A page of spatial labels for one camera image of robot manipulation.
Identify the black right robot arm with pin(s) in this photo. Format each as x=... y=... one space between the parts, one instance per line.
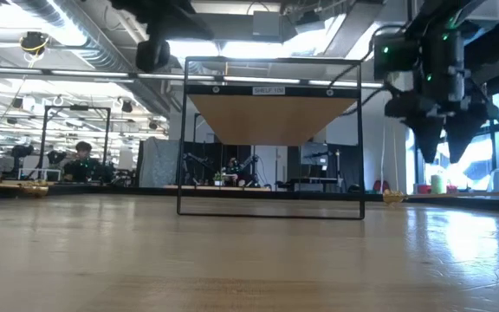
x=442 y=56

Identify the black metal rig frame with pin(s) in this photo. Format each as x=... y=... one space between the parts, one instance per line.
x=78 y=107

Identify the red bowl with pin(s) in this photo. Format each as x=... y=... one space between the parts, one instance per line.
x=424 y=189

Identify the linear light strip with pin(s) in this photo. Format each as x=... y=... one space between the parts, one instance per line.
x=89 y=73

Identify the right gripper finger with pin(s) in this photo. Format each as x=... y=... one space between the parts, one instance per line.
x=464 y=134
x=427 y=134

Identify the black neighbouring robot arm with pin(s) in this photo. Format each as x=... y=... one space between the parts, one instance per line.
x=249 y=167
x=197 y=167

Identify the red chair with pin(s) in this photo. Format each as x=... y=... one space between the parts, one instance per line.
x=381 y=186

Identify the black frame wooden shelf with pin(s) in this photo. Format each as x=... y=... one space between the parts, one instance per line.
x=271 y=117

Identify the black aluminium table frame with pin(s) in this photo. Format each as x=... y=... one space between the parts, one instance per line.
x=124 y=190

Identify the silver ventilation duct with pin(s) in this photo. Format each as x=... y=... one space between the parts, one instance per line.
x=98 y=52

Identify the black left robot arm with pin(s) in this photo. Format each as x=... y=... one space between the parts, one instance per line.
x=167 y=17

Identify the grey fabric partition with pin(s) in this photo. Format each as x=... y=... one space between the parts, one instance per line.
x=158 y=162

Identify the small potted plant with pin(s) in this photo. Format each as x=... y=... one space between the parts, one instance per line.
x=219 y=177

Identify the grey ceiling box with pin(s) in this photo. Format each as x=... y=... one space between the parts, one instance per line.
x=267 y=24

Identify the pale green cylinder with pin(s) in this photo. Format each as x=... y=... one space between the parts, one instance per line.
x=438 y=184

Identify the person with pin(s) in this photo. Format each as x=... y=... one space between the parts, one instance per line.
x=82 y=169

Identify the monitor on stand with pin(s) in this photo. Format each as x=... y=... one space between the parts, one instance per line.
x=314 y=154

